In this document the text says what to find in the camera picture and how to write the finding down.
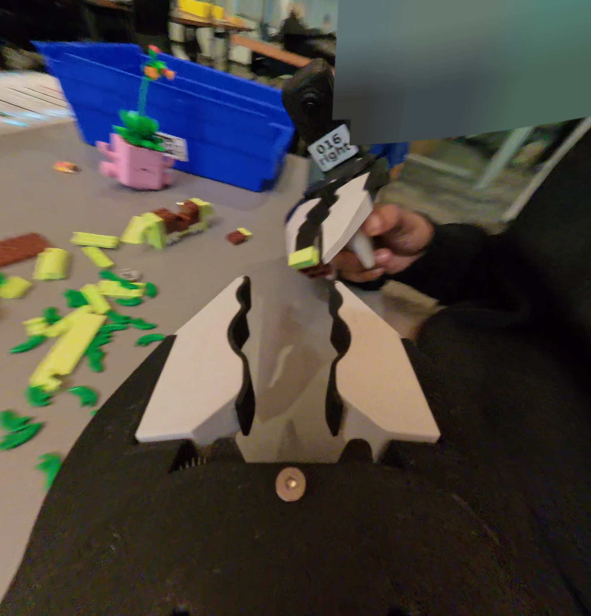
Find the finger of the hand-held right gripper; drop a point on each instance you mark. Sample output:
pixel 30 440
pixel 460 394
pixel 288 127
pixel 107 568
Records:
pixel 293 233
pixel 348 216

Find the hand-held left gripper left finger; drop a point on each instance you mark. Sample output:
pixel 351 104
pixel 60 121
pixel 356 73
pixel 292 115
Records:
pixel 194 385

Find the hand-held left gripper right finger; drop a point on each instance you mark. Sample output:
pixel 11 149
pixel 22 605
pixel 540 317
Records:
pixel 382 385

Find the small brown and lime brick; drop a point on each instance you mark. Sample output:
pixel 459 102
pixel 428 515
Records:
pixel 237 237
pixel 303 258

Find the brown lime brick build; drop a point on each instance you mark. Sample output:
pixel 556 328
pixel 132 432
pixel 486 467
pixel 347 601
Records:
pixel 175 219

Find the person's right hand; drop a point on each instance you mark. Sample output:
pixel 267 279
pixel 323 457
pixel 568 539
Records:
pixel 401 231

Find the blue plastic bin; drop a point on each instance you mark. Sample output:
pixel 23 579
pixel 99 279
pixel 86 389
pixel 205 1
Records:
pixel 218 125

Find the grey round brick piece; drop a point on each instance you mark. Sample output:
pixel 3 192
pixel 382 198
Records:
pixel 129 275

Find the scattered lime bricks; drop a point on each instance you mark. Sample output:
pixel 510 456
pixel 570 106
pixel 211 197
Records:
pixel 69 346

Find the wooden edged desk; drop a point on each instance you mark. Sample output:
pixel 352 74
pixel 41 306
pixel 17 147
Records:
pixel 276 50

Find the white printed label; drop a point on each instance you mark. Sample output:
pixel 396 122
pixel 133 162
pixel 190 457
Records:
pixel 175 148

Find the white table leg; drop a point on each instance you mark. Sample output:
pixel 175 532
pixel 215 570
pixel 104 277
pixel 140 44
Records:
pixel 507 154

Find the pink brick pot with plant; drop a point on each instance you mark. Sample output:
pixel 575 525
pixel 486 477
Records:
pixel 136 163

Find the scattered green leaf pieces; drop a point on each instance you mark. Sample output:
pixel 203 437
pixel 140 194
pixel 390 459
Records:
pixel 21 435

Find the yellow plastic bin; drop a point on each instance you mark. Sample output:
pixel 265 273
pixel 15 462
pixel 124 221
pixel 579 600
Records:
pixel 199 8

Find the brown studded baseplate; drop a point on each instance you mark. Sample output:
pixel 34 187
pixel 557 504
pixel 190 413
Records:
pixel 16 250

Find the small orange brick piece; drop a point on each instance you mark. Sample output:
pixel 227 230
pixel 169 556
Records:
pixel 66 167

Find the white printed sheet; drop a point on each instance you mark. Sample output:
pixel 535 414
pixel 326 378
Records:
pixel 21 103

